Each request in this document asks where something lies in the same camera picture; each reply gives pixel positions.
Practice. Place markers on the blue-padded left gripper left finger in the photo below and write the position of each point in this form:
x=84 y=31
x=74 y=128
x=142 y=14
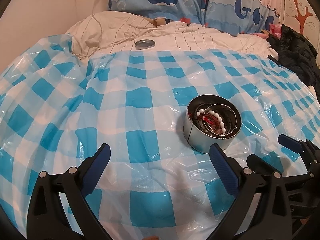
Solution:
x=46 y=218

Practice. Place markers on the blue whale print pillow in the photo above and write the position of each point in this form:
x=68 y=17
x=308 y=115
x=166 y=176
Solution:
x=229 y=16

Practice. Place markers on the jewelry inside tin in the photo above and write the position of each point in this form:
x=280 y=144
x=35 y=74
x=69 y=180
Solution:
x=209 y=122

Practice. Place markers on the beige striped quilt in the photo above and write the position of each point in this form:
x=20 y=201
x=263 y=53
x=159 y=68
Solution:
x=109 y=32

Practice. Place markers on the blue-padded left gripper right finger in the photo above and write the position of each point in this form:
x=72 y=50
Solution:
x=272 y=218

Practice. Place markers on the black jacket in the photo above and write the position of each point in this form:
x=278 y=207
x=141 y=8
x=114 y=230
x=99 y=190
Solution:
x=298 y=55

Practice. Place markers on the tan brown strap object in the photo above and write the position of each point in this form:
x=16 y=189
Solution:
x=156 y=22

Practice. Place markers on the round silver metal tin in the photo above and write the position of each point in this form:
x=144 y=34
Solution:
x=201 y=141

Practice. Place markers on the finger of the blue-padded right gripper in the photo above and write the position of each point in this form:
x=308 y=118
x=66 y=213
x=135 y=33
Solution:
x=262 y=168
x=296 y=146

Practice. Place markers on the silver tin lid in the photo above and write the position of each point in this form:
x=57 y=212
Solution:
x=144 y=44

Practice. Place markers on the blue white checkered plastic sheet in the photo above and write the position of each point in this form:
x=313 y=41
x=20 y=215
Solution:
x=57 y=110

